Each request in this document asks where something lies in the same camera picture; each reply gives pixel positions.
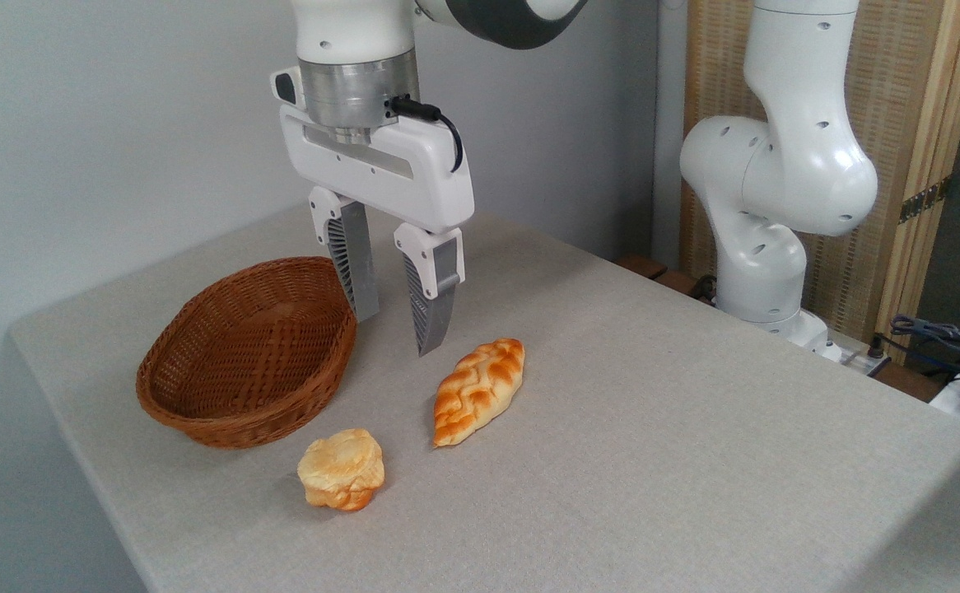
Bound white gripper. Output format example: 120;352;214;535
280;104;475;357

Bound round pale bread roll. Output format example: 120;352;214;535
297;428;385;512

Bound braided golden bread loaf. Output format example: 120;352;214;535
433;338;526;448

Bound brown wicker basket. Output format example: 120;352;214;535
136;256;358;450

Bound grey tablecloth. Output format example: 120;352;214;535
9;198;960;593

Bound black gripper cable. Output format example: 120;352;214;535
389;96;465;174

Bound blue grey cable bundle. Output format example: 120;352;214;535
875;314;960;376

